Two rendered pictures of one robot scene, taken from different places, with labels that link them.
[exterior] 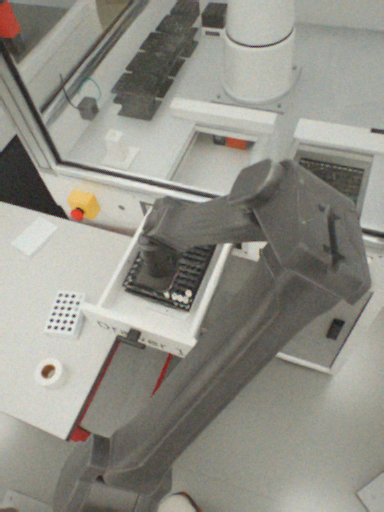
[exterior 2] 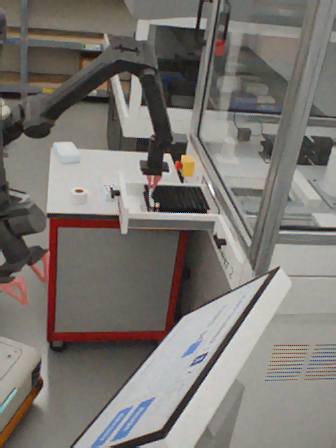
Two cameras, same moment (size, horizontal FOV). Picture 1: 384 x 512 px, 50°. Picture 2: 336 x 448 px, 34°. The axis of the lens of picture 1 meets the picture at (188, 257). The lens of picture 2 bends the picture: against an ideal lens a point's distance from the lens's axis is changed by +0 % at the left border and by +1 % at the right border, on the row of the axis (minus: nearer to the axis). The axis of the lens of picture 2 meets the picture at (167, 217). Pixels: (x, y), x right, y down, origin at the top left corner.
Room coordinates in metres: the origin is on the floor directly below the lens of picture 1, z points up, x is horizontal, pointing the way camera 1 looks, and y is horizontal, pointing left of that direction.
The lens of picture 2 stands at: (-0.70, -1.26, 1.83)
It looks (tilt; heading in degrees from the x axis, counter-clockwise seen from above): 29 degrees down; 46
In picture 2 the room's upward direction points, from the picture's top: 8 degrees clockwise
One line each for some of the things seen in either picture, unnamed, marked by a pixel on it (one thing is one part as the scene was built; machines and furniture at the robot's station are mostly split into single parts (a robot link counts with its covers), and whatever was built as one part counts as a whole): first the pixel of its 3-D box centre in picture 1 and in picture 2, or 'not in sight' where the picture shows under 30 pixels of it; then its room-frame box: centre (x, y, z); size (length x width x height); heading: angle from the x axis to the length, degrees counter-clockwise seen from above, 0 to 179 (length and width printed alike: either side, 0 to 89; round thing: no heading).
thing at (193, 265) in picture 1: (173, 264); (175, 203); (0.58, 0.04, 0.87); 0.22 x 0.18 x 0.06; 149
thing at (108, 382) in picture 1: (70, 344); (110, 250); (0.63, 0.49, 0.38); 0.62 x 0.58 x 0.76; 59
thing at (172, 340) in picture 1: (140, 332); (122, 200); (0.40, 0.15, 0.87); 0.29 x 0.02 x 0.11; 59
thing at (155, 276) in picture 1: (158, 261); (155, 160); (0.47, 0.06, 1.06); 0.10 x 0.07 x 0.07; 147
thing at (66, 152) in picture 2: not in sight; (66, 152); (0.55, 0.78, 0.78); 0.15 x 0.10 x 0.04; 73
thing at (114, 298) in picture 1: (174, 262); (177, 205); (0.58, 0.04, 0.86); 0.40 x 0.26 x 0.06; 149
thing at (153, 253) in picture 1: (154, 242); (159, 144); (0.47, 0.06, 1.12); 0.07 x 0.06 x 0.07; 157
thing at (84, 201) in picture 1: (83, 205); (186, 166); (0.83, 0.27, 0.88); 0.07 x 0.05 x 0.07; 59
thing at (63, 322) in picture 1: (67, 314); (117, 191); (0.54, 0.36, 0.78); 0.12 x 0.08 x 0.04; 162
